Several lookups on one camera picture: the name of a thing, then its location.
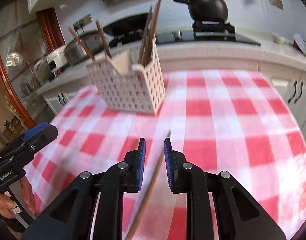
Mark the gold wall socket right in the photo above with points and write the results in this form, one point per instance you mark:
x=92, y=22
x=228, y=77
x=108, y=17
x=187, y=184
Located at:
x=277, y=3

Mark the white perforated utensil basket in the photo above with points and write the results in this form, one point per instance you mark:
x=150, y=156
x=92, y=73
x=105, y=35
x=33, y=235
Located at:
x=127, y=85

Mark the gold wall socket left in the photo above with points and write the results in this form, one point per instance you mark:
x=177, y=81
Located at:
x=82, y=22

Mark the red and white packet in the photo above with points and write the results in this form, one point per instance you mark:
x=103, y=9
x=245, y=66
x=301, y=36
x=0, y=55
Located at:
x=299, y=42

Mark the brown wooden chopstick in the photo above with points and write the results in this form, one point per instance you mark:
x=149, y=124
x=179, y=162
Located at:
x=148, y=46
x=76, y=37
x=154, y=20
x=104, y=42
x=145, y=33
x=146, y=220
x=158, y=5

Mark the gold wall socket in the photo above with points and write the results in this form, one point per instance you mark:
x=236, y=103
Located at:
x=82, y=22
x=277, y=3

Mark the wooden glass door frame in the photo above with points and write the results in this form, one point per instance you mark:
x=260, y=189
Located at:
x=25, y=41

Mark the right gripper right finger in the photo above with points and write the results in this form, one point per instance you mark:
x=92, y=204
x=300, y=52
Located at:
x=217, y=204

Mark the small white ceramic cup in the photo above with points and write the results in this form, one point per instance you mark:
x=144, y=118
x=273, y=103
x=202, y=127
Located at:
x=278, y=39

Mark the red white checkered tablecloth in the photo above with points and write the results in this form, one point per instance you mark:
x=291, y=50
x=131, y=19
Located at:
x=222, y=120

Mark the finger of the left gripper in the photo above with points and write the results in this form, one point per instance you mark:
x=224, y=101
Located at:
x=41, y=139
x=27, y=135

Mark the person's left hand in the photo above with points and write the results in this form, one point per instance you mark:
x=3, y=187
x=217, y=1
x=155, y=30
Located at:
x=29, y=199

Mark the black glass gas stove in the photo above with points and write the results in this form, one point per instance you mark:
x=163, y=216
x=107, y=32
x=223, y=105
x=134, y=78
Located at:
x=201, y=31

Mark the white lower cabinets with countertop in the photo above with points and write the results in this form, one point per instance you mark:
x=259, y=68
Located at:
x=282, y=65

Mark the stainless steel pressure cooker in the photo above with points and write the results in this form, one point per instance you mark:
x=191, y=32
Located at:
x=75, y=53

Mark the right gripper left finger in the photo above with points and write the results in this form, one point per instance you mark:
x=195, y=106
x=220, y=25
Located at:
x=91, y=206

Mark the black clay pot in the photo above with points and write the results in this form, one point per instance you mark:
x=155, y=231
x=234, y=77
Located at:
x=206, y=10

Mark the black wok pan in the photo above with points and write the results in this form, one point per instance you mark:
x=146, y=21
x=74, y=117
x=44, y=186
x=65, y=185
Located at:
x=123, y=26

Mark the white rice cooker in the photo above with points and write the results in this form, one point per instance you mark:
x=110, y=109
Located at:
x=56, y=59

